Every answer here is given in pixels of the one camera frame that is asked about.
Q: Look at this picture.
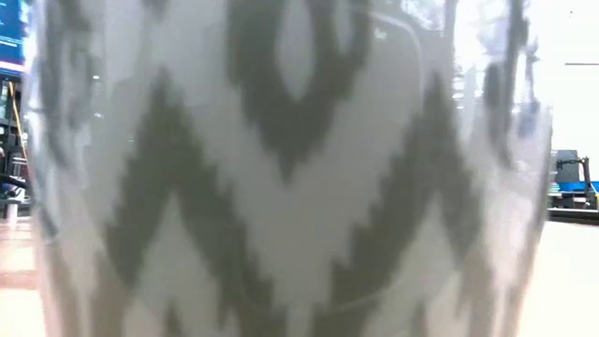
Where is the blue screen monitor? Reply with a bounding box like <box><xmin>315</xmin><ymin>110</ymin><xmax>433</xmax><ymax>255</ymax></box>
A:
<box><xmin>0</xmin><ymin>0</ymin><xmax>29</xmax><ymax>77</ymax></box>

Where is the black table frame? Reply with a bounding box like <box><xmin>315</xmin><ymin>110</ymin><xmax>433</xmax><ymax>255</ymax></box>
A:
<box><xmin>547</xmin><ymin>207</ymin><xmax>599</xmax><ymax>225</ymax></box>

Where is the yellow hanging cable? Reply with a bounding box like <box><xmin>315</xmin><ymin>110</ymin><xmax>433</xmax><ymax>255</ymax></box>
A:
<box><xmin>8</xmin><ymin>81</ymin><xmax>27</xmax><ymax>160</ymax></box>

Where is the grey white diamond pattern mug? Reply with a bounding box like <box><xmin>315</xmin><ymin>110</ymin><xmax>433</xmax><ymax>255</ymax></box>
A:
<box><xmin>22</xmin><ymin>0</ymin><xmax>554</xmax><ymax>337</ymax></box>

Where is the blue storage bin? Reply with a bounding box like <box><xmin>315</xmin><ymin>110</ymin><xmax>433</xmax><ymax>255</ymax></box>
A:
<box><xmin>555</xmin><ymin>181</ymin><xmax>599</xmax><ymax>194</ymax></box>

